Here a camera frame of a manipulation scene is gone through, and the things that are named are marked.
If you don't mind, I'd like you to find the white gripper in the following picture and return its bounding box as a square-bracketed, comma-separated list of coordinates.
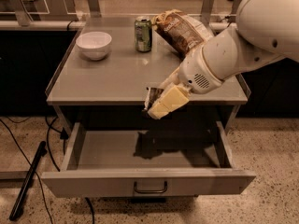
[148, 47, 223, 119]

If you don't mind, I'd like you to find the dark chocolate rxbar wrapper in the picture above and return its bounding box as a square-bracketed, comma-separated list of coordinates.
[144, 87, 164, 111]

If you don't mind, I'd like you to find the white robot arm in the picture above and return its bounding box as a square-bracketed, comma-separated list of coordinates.
[145, 0, 299, 119]

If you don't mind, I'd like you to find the grey cabinet with top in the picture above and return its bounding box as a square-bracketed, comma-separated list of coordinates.
[47, 17, 248, 133]

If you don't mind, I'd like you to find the open grey top drawer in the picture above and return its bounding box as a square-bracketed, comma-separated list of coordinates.
[42, 122, 256, 199]

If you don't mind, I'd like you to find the brown chip bag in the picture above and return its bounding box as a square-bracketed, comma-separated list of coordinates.
[151, 9, 214, 58]

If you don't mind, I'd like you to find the green soda can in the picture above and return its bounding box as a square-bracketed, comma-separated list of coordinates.
[135, 16, 152, 52]

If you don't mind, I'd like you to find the white ceramic bowl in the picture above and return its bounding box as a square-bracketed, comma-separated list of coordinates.
[76, 32, 112, 61]

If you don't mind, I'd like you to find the black bar on floor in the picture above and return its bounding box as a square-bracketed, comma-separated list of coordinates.
[9, 141, 47, 221]

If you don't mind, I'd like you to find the clear acrylic barrier panel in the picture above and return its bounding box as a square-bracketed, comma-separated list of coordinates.
[0, 0, 78, 21]

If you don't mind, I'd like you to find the black drawer handle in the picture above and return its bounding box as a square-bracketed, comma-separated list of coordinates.
[134, 181, 168, 195]

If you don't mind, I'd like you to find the black floor cable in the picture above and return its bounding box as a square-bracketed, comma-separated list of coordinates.
[0, 118, 54, 224]

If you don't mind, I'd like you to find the white horizontal rail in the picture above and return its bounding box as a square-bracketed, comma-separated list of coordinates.
[0, 21, 85, 31]

